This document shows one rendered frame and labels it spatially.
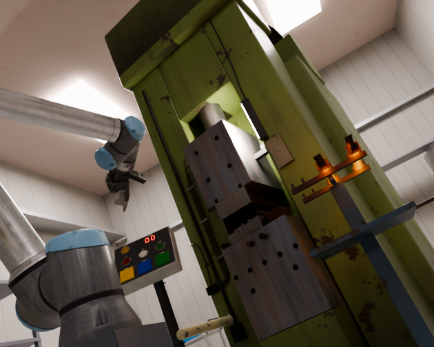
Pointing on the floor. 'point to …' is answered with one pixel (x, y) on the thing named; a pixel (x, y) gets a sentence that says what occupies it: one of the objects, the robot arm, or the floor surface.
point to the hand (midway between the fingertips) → (120, 200)
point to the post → (168, 312)
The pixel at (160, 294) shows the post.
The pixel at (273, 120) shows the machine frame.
